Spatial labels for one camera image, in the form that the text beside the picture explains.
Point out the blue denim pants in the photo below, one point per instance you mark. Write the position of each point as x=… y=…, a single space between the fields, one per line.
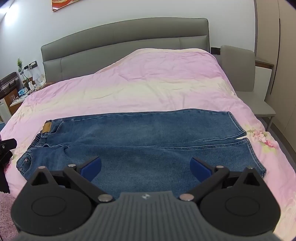
x=143 y=139

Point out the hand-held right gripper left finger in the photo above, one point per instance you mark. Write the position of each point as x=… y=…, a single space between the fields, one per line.
x=92 y=167

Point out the framed wall picture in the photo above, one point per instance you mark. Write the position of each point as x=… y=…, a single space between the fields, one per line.
x=64 y=4

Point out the grey chair back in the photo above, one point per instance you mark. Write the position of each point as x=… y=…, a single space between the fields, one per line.
x=245 y=69

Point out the pink floral blanket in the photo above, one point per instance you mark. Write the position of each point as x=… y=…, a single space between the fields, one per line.
x=150 y=85

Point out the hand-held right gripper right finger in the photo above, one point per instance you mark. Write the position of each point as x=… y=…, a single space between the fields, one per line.
x=200 y=167

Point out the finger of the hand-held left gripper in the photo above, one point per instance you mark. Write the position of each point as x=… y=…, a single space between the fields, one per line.
x=8 y=144
x=3 y=171

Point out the beige wardrobe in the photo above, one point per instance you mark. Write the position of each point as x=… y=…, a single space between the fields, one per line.
x=282 y=58

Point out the grey upholstered headboard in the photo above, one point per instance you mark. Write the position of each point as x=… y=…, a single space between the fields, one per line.
x=111 y=39

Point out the pink fluffy rug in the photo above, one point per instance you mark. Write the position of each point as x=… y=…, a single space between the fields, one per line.
x=9 y=215

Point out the blue desk clock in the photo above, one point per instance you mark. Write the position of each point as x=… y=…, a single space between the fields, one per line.
x=23 y=91

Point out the wooden nightstand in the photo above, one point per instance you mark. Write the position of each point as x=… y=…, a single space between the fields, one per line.
x=19 y=100

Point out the small green plant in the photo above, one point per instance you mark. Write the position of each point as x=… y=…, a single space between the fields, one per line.
x=19 y=64

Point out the white appliance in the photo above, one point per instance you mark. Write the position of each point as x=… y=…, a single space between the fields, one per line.
x=4 y=111

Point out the dark suitcase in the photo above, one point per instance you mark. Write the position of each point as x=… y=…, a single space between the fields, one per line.
x=8 y=84

